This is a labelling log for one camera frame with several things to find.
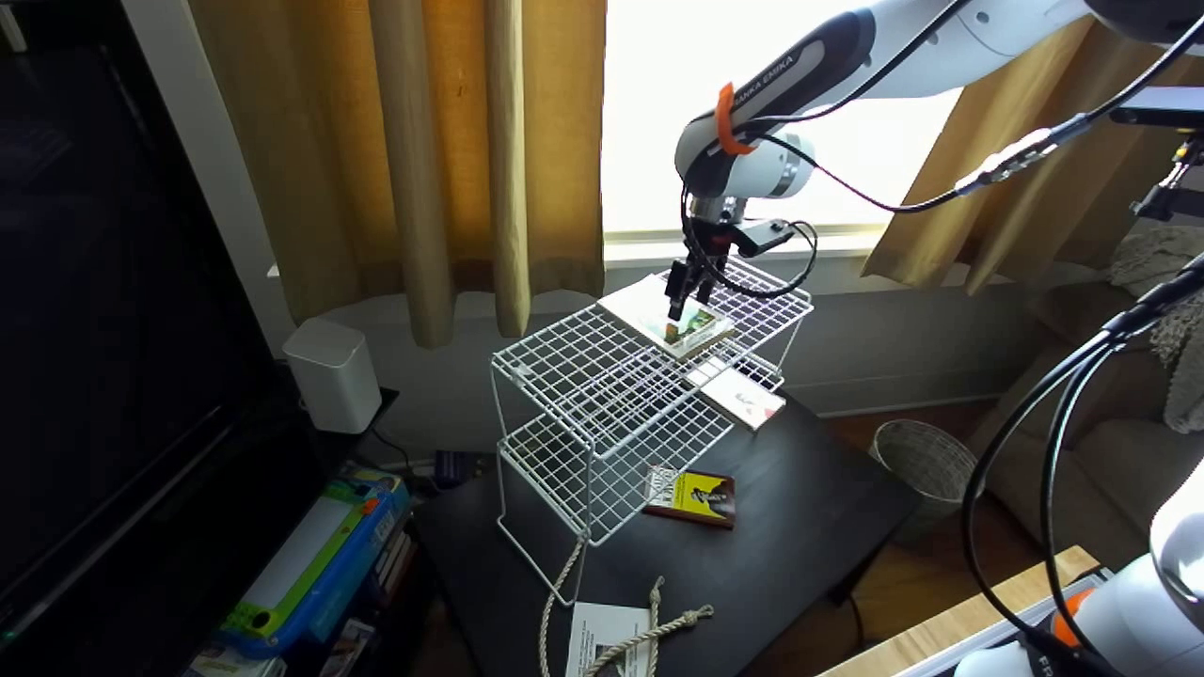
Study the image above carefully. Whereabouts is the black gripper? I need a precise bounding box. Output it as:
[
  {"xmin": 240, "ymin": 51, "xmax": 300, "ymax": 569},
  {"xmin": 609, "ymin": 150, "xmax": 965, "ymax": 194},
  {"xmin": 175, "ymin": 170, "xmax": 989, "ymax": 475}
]
[{"xmin": 665, "ymin": 217, "xmax": 794, "ymax": 325}]

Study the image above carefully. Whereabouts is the colourful illustrated book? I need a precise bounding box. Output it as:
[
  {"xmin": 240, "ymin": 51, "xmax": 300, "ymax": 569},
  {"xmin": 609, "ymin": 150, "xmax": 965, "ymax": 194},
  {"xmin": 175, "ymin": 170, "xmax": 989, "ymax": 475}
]
[{"xmin": 602, "ymin": 275, "xmax": 736, "ymax": 357}]

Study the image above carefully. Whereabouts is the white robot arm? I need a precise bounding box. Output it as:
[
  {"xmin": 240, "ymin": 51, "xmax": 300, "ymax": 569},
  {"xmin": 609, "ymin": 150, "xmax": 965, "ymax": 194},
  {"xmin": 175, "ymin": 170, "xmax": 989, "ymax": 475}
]
[{"xmin": 665, "ymin": 0, "xmax": 1204, "ymax": 322}]

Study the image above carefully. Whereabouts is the white book with red figures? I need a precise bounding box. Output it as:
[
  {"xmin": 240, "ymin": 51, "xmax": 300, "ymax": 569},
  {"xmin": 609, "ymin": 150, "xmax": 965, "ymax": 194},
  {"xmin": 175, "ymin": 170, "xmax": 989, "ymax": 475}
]
[{"xmin": 689, "ymin": 357, "xmax": 787, "ymax": 428}]

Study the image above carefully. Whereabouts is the black side table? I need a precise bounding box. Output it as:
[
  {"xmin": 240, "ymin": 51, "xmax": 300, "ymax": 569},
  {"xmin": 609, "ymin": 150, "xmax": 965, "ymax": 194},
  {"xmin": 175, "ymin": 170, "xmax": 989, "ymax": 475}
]
[{"xmin": 417, "ymin": 403, "xmax": 918, "ymax": 677}]

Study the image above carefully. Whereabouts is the beige curtain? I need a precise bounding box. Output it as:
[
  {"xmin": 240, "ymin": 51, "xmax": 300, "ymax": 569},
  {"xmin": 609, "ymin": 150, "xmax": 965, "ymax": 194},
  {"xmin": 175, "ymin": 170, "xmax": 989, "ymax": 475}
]
[{"xmin": 188, "ymin": 0, "xmax": 605, "ymax": 348}]

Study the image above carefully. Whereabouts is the white paper card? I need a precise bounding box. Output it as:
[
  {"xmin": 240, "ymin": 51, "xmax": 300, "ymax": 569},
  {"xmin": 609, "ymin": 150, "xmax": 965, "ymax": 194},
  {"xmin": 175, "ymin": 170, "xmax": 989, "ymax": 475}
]
[{"xmin": 565, "ymin": 604, "xmax": 646, "ymax": 677}]

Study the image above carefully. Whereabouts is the white small speaker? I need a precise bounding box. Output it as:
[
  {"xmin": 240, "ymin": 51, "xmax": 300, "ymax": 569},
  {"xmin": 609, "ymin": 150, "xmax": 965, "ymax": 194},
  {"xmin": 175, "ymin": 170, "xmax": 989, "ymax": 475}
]
[{"xmin": 281, "ymin": 322, "xmax": 382, "ymax": 436}]

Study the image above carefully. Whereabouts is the black television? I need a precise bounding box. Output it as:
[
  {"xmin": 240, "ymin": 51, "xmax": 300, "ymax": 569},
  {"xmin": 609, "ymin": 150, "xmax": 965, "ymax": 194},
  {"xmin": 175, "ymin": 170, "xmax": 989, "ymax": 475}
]
[{"xmin": 0, "ymin": 0, "xmax": 281, "ymax": 635}]

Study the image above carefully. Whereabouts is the orange strap on arm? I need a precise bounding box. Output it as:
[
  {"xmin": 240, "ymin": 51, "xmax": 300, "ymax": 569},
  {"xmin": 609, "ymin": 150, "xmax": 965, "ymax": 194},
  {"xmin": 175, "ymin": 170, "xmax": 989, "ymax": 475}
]
[{"xmin": 713, "ymin": 81, "xmax": 762, "ymax": 161}]

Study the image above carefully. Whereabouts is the white wire two-tier rack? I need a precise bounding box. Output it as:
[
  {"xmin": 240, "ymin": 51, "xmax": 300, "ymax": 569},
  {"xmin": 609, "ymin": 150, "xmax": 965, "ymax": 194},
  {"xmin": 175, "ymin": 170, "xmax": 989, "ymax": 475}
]
[{"xmin": 491, "ymin": 261, "xmax": 814, "ymax": 605}]

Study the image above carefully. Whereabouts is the white rope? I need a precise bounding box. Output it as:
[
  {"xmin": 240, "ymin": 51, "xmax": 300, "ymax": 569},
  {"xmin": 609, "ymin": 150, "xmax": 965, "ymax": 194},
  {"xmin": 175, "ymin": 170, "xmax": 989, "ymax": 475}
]
[{"xmin": 533, "ymin": 537, "xmax": 720, "ymax": 677}]

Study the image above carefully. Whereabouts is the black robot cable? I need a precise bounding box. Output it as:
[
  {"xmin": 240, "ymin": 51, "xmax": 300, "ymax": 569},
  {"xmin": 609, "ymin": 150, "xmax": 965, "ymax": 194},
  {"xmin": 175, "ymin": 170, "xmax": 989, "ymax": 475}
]
[{"xmin": 961, "ymin": 258, "xmax": 1204, "ymax": 677}]

